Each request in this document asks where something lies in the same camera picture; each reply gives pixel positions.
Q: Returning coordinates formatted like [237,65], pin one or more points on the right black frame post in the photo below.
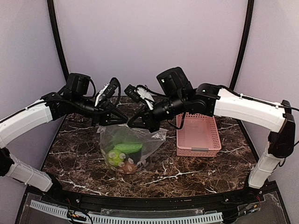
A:
[243,44]

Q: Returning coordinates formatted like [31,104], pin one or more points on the purple toy eggplant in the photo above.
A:
[136,158]

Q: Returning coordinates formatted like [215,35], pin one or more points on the green toy guava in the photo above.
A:
[116,158]

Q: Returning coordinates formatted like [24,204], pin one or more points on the left black frame post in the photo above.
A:
[57,39]

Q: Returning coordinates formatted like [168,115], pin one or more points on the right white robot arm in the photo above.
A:
[179,97]

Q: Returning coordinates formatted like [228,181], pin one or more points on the clear dotted zip bag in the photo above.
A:
[120,134]

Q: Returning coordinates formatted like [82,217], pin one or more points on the brown toy potato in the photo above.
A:
[127,168]

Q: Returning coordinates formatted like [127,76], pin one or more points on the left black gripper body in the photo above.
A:
[101,114]

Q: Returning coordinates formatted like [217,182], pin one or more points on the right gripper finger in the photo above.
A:
[137,118]
[140,125]

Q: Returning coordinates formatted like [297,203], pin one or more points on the black front table rail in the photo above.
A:
[230,201]

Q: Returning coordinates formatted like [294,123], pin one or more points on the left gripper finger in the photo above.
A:
[107,122]
[117,115]

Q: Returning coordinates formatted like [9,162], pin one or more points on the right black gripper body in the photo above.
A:
[149,115]

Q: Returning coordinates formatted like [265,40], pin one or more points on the white slotted cable duct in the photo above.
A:
[107,216]

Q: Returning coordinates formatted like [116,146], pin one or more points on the green toy bitter gourd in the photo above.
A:
[129,147]

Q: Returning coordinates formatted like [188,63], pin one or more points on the pink plastic basket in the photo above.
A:
[198,137]

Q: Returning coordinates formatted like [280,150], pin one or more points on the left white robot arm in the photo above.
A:
[69,99]

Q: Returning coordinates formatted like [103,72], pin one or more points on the black frame post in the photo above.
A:
[57,39]
[243,44]

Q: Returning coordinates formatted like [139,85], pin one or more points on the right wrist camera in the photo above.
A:
[140,94]

